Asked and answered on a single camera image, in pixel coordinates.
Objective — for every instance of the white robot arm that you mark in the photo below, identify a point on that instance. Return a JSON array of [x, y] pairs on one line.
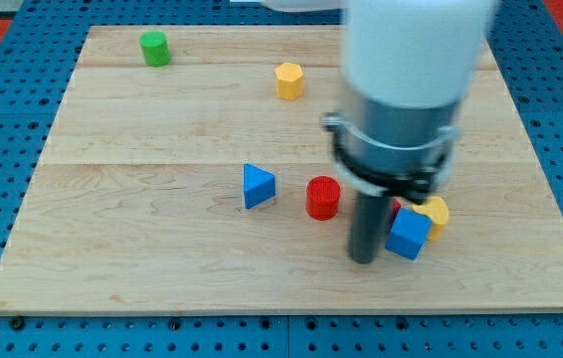
[[406, 66]]

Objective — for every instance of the blue triangle block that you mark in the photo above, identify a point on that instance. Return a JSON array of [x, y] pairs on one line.
[[259, 185]]

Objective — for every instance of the red cylinder block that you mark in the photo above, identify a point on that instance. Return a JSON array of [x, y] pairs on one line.
[[322, 198]]

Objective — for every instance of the wooden board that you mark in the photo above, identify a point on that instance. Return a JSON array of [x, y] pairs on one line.
[[136, 206]]

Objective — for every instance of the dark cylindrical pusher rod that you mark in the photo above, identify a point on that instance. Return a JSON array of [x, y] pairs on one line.
[[369, 223]]

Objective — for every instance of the yellow hexagon block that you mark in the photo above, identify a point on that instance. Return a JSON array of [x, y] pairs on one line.
[[289, 81]]

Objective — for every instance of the small red block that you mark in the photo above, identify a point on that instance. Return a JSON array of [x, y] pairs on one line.
[[395, 208]]

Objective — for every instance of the blue cube block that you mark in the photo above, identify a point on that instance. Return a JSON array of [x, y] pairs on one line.
[[408, 234]]

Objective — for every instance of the yellow heart block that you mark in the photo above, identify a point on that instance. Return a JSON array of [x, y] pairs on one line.
[[436, 209]]

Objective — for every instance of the green cylinder block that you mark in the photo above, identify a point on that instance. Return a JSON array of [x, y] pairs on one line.
[[155, 50]]

